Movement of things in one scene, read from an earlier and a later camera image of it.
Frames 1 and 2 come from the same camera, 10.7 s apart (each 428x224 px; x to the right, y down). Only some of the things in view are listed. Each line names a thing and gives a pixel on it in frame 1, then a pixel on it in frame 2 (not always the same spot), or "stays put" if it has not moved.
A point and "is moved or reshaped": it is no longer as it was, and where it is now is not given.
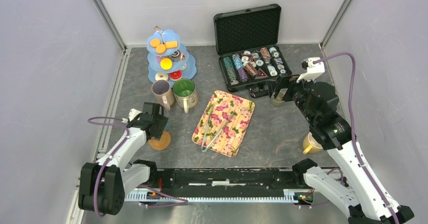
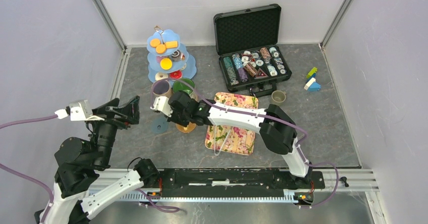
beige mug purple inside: x=162 y=93 stays put
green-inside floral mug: x=184 y=94 stays put
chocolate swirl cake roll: x=176 y=55 stays put
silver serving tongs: x=204 y=150 to x=214 y=141
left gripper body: x=161 y=122 to x=107 y=129
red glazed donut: x=176 y=75 stays put
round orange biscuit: x=160 y=49 stays put
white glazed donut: x=161 y=76 stays put
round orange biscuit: x=155 y=42 stays put
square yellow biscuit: x=171 y=44 stays put
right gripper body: x=298 y=86 to x=182 y=118
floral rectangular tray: x=223 y=123 is moved or reshaped
